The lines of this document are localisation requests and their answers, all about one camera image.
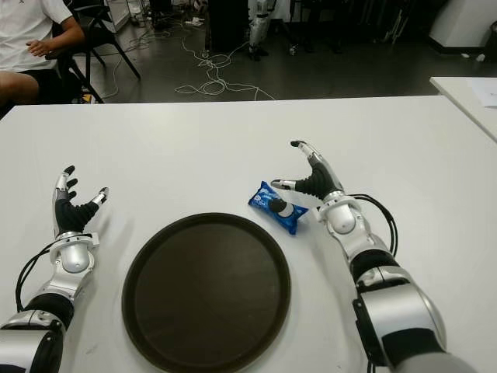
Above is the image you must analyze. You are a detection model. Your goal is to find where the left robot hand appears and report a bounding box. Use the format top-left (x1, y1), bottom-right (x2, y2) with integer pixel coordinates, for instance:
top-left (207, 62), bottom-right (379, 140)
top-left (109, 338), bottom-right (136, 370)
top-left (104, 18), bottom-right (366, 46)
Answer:
top-left (51, 166), bottom-right (110, 238)

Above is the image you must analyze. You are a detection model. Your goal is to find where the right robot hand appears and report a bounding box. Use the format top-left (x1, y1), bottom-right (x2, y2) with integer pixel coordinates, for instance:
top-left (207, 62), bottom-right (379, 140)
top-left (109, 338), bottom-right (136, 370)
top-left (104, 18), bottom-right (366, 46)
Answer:
top-left (270, 138), bottom-right (346, 205)

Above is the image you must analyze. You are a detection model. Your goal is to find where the blue Oreo cookie pack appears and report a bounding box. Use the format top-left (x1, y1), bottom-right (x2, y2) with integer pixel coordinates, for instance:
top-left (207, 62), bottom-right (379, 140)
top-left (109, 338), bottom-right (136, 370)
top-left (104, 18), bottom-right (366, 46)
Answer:
top-left (248, 180), bottom-right (310, 236)

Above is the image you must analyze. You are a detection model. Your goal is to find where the black chair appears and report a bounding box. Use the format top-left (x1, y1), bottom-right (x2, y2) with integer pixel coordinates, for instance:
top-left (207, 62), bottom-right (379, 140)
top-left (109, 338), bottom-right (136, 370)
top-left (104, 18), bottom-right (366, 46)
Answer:
top-left (45, 0), bottom-right (141, 104)

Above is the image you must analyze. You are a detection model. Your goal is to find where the round dark brown tray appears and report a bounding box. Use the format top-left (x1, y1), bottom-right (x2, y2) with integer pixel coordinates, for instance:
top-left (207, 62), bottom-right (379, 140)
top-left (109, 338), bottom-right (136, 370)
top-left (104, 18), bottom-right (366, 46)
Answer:
top-left (121, 211), bottom-right (292, 373)

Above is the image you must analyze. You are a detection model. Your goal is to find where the white side table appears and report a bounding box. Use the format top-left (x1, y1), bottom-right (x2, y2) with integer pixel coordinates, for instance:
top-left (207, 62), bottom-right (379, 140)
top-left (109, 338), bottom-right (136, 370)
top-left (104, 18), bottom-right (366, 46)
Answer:
top-left (429, 76), bottom-right (497, 143)

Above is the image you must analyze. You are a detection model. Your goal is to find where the black cabinet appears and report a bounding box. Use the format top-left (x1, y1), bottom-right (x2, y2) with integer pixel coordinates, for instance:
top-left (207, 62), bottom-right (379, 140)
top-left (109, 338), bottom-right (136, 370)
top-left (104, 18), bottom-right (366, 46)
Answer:
top-left (208, 0), bottom-right (249, 54)

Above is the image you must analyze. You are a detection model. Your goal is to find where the white paper sheet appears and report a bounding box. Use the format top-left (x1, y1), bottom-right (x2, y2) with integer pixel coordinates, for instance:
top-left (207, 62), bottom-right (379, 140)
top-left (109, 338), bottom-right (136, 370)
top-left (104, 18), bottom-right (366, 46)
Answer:
top-left (471, 79), bottom-right (497, 108)

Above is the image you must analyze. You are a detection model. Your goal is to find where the seated person in white shirt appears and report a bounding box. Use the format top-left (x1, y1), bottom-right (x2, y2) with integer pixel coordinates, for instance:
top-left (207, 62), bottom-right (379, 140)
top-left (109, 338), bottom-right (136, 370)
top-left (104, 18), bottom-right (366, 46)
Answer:
top-left (0, 0), bottom-right (86, 105)

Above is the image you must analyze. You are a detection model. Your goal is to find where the white cabinet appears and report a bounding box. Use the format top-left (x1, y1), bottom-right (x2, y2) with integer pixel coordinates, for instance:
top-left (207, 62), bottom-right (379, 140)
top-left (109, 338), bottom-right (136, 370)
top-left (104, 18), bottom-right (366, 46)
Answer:
top-left (428, 0), bottom-right (497, 54)

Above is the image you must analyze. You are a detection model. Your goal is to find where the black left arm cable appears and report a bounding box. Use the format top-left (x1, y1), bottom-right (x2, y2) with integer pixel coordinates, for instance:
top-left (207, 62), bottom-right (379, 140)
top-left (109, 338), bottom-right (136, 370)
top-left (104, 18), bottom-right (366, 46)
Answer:
top-left (14, 242), bottom-right (59, 312)

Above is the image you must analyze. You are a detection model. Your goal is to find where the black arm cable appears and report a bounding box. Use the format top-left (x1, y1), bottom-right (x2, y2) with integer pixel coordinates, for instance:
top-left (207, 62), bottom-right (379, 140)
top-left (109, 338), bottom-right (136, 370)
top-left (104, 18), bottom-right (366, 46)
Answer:
top-left (14, 242), bottom-right (59, 312)
top-left (345, 193), bottom-right (399, 257)

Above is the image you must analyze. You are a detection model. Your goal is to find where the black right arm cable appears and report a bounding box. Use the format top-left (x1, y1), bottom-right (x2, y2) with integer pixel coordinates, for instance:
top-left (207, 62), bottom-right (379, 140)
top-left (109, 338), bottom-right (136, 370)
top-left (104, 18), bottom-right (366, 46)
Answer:
top-left (345, 193), bottom-right (399, 257)

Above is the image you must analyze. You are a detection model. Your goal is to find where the white floor cable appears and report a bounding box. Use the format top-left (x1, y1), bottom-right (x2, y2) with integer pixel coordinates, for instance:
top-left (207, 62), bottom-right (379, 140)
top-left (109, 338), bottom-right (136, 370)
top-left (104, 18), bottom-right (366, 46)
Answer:
top-left (174, 23), bottom-right (276, 101)

